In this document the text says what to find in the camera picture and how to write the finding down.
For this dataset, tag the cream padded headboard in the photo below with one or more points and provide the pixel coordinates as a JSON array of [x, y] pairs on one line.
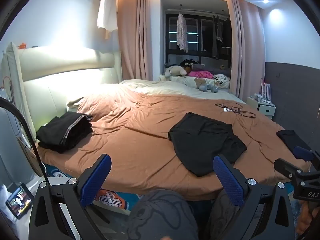
[[70, 80]]

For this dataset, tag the grey-white plush toy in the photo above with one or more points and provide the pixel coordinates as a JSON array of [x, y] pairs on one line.
[[175, 70]]

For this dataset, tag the black folded garment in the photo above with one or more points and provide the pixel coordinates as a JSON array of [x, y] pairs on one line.
[[291, 140]]

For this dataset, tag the blue printed bed sheet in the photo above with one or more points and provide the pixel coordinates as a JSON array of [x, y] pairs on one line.
[[112, 200]]

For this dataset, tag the brown teddy bear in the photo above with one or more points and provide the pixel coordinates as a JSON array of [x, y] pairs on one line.
[[200, 83]]

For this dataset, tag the black plush toy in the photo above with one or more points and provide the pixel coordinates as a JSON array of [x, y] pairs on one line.
[[188, 63]]

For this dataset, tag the orange-brown blanket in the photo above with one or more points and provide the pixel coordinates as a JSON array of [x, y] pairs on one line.
[[140, 142]]

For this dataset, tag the white nightstand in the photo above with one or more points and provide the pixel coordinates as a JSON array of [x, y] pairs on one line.
[[266, 110]]

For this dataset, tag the white patterned cloth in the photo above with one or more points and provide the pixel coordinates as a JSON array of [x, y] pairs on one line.
[[221, 79]]

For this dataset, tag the floral hanging garment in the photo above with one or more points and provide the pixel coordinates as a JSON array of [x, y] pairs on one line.
[[182, 32]]

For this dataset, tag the person's left leg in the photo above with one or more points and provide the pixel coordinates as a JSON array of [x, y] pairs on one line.
[[162, 215]]

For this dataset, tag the white hanging garment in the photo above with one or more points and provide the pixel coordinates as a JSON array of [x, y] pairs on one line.
[[107, 12]]

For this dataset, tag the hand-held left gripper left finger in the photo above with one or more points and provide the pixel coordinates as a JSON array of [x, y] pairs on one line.
[[96, 178]]

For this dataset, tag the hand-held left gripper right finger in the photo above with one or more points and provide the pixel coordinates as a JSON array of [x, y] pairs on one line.
[[230, 180]]

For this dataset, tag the stack of folded black pants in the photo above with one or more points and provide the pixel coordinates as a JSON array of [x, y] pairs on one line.
[[62, 132]]

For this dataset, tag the pink curtain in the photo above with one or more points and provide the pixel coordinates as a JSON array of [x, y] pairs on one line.
[[247, 50], [135, 42]]

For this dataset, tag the dark window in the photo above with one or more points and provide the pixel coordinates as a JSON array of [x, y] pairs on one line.
[[195, 30]]

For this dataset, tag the small orange object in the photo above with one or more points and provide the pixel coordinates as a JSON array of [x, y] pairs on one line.
[[23, 45]]

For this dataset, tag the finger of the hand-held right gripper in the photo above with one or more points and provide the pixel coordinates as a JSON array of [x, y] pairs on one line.
[[303, 153], [283, 166]]

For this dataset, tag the pink cloth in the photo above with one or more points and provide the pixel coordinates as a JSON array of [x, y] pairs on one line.
[[200, 74]]

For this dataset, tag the person's right leg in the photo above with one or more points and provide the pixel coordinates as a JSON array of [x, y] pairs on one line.
[[222, 217]]

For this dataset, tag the white bedside table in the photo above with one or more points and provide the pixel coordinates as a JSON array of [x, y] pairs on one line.
[[32, 183]]

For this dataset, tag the person's right hand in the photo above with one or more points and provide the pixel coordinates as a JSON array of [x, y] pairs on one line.
[[303, 217]]

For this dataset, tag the person's leg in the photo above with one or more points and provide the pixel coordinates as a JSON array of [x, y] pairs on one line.
[[162, 215], [222, 217]]

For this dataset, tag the phone with lit screen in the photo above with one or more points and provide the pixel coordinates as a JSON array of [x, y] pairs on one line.
[[18, 201]]

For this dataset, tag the pile of stuffed toys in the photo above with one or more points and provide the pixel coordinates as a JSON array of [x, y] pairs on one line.
[[212, 68]]

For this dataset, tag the dark hanging garment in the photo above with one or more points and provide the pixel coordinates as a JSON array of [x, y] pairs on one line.
[[217, 40]]

